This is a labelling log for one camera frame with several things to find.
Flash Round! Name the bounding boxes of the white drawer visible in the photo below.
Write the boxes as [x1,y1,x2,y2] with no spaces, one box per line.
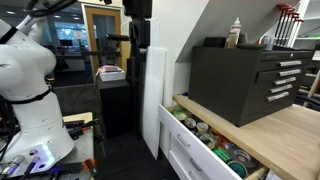
[158,103,270,180]
[168,149,214,180]

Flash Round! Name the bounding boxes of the white closed drawer front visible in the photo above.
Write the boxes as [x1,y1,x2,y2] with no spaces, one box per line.
[168,149,214,180]

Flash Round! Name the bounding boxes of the white leaning board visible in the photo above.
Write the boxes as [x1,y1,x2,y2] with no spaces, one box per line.
[141,46,168,160]

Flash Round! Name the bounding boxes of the yellow green tape roll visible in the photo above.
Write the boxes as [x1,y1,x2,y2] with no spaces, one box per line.
[172,109,190,122]

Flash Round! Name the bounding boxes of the small white tape roll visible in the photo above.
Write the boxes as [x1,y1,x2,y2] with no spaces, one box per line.
[184,117,197,130]

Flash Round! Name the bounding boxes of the white and pink box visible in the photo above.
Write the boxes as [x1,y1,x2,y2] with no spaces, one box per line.
[96,65,127,83]

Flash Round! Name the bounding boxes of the pale tape roll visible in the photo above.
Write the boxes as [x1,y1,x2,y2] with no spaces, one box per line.
[195,121,210,134]

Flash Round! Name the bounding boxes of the black metal tool chest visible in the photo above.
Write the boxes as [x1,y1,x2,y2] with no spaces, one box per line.
[188,45,315,128]

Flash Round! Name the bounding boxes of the large grey tape roll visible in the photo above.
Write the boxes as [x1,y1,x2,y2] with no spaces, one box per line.
[197,132,216,150]

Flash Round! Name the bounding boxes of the black round container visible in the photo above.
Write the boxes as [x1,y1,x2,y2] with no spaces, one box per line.
[203,36,227,48]

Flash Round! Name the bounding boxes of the orange item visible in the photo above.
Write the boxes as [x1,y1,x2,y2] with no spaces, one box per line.
[213,131,232,148]

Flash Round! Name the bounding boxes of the black table clamp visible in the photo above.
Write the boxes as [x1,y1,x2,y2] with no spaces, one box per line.
[64,118,101,140]

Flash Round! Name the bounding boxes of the green plastic item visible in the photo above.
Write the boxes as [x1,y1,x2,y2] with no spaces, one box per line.
[213,148,233,164]

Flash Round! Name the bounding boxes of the white glue bottle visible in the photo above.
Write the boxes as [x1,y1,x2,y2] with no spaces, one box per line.
[224,17,242,50]

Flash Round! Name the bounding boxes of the robot mounting table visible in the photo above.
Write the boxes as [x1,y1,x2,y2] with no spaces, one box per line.
[0,111,98,180]

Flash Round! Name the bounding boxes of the grey white tape roll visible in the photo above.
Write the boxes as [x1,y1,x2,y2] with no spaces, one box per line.
[233,149,252,164]

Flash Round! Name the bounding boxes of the teal tape roll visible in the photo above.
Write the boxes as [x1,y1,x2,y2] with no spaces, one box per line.
[227,160,249,180]

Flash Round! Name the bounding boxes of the metal can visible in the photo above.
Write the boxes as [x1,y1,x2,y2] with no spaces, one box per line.
[261,35,275,51]

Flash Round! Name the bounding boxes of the wooden workbench top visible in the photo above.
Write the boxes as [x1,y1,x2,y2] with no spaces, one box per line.
[172,94,320,180]

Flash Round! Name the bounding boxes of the black camera stand pole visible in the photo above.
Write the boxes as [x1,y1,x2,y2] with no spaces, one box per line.
[122,0,154,136]

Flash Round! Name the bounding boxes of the black pedestal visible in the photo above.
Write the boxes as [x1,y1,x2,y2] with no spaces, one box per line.
[96,77,133,138]

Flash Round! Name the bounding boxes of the wooden door frame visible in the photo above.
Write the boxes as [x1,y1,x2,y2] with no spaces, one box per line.
[82,4,132,78]

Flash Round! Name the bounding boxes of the orange handled tool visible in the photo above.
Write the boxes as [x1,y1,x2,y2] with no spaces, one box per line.
[82,158,100,178]

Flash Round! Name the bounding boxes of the red handled bar clamp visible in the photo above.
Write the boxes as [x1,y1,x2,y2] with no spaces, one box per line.
[287,17,305,48]
[283,12,301,46]
[273,3,292,40]
[278,7,296,44]

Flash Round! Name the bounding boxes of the black cable bundle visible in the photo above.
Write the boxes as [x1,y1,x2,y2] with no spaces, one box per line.
[0,95,18,163]

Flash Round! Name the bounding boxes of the white wall shelf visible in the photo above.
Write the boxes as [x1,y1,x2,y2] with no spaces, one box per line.
[291,0,320,51]

